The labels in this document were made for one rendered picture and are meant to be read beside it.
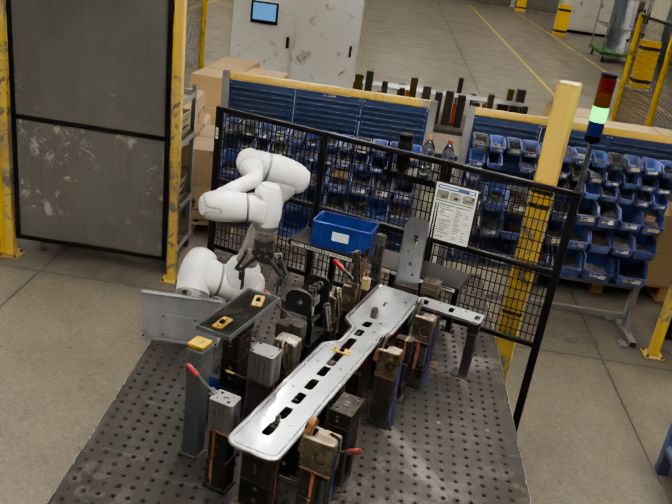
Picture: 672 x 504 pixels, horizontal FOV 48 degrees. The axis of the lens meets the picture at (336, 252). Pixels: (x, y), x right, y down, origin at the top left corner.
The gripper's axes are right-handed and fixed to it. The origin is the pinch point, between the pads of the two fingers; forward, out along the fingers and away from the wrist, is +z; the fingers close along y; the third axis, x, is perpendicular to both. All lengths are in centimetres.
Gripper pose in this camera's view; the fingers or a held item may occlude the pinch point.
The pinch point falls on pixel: (259, 288)
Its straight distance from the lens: 282.8
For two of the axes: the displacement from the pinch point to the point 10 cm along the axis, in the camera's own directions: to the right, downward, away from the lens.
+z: -1.3, 9.1, 3.9
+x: 1.0, -3.8, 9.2
